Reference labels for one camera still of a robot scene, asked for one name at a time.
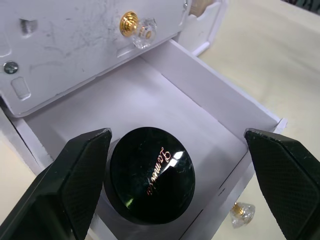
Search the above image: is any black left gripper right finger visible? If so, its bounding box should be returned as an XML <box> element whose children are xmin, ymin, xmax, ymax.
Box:
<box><xmin>243</xmin><ymin>127</ymin><xmax>320</xmax><ymax>240</ymax></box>

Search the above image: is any white open organizer drawer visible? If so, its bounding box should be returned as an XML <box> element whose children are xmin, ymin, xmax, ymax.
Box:
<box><xmin>0</xmin><ymin>39</ymin><xmax>289</xmax><ymax>240</ymax></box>

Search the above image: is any black round compact gold script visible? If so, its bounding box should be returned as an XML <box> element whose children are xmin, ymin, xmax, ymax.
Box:
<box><xmin>103</xmin><ymin>126</ymin><xmax>196</xmax><ymax>226</ymax></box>

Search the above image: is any crystal knob with gold base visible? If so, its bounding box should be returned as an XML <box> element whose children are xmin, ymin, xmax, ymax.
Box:
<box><xmin>229</xmin><ymin>201</ymin><xmax>256</xmax><ymax>229</ymax></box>
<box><xmin>119</xmin><ymin>10</ymin><xmax>159</xmax><ymax>50</ymax></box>

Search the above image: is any white cosmetic organizer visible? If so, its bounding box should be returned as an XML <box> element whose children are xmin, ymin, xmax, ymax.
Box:
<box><xmin>0</xmin><ymin>0</ymin><xmax>230</xmax><ymax>118</ymax></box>

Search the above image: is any silver screw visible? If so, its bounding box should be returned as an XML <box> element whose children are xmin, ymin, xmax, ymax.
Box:
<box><xmin>2</xmin><ymin>60</ymin><xmax>20</xmax><ymax>75</ymax></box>

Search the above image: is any beige makeup sponge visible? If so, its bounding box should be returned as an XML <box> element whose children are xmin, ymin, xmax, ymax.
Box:
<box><xmin>187</xmin><ymin>0</ymin><xmax>213</xmax><ymax>17</ymax></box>

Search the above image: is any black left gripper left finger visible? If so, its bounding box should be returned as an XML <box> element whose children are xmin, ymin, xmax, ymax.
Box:
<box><xmin>0</xmin><ymin>127</ymin><xmax>113</xmax><ymax>240</ymax></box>

